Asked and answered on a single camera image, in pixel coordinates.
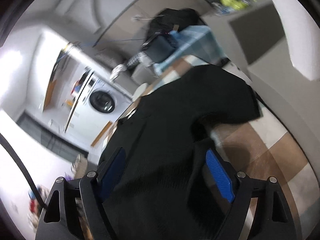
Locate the white cloth on sofa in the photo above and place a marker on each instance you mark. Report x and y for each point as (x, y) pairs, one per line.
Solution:
(116, 71)

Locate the checkered plaid blanket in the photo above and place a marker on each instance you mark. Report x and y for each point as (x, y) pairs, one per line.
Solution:
(261, 147)

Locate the black storage bin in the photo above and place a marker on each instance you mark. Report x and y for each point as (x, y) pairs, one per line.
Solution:
(159, 46)

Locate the white washing machine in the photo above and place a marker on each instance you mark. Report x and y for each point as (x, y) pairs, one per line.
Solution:
(98, 95)

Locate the black white patterned pillow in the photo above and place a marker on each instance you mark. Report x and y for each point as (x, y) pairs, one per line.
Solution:
(134, 61)

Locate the grey fabric box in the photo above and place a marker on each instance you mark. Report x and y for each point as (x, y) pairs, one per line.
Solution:
(254, 41)

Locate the black clothes pile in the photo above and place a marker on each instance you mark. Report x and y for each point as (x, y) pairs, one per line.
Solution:
(167, 19)

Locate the black knit garment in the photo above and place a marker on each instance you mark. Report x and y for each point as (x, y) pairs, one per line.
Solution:
(162, 193)

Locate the light blue checkered cloth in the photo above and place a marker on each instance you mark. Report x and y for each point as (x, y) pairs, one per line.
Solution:
(196, 40)

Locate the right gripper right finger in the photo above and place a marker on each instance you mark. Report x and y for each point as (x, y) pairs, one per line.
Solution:
(223, 174)

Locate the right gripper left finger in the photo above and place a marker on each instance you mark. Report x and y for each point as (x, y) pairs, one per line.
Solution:
(110, 173)

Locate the grey sofa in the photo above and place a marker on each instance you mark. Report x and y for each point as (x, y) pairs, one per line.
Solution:
(143, 73)

